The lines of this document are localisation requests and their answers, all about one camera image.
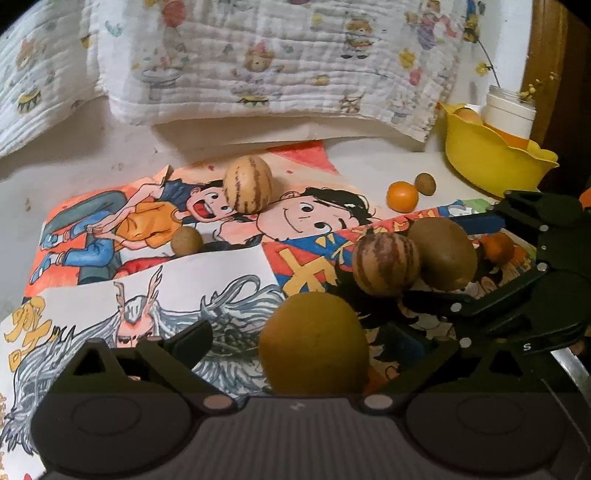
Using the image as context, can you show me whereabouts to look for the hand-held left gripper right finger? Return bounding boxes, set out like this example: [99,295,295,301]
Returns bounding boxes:
[364,324,551,412]

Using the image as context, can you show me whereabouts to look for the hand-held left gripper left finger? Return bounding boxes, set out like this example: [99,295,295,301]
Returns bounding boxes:
[73,318,237,412]

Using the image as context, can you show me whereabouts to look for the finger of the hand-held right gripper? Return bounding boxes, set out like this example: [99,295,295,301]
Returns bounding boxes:
[456,190,583,267]
[401,267,556,326]

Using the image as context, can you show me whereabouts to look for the mandarin orange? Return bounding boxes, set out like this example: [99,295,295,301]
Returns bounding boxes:
[479,232,515,265]
[386,181,419,213]

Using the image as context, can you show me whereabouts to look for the yellow plastic bowl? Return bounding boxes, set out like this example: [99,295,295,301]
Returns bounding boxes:
[438,102,560,200]

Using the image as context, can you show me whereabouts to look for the brown kiwi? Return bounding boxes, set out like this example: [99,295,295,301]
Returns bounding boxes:
[257,292,371,398]
[407,217,479,292]

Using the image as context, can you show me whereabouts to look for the white-haired figure drawing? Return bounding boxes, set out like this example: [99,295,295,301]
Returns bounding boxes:
[0,248,290,480]

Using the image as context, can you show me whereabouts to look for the striped pepino melon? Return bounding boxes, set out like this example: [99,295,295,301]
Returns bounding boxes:
[352,232,422,298]
[223,155,274,215]

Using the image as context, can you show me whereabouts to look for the yellow pear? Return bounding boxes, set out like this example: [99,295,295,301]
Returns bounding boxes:
[454,106,484,126]

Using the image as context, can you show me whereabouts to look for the white cup with orange band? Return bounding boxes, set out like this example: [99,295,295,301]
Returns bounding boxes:
[482,85,537,151]

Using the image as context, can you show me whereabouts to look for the cartoon boys drawing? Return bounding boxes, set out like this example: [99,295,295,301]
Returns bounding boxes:
[29,140,385,289]

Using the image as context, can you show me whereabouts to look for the yellow flower stems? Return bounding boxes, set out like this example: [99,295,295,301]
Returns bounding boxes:
[462,0,557,103]

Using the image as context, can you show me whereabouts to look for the wooden furniture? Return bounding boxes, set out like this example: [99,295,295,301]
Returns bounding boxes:
[521,0,591,155]

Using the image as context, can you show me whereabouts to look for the printed blanket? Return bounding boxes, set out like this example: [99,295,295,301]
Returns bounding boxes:
[0,0,483,158]

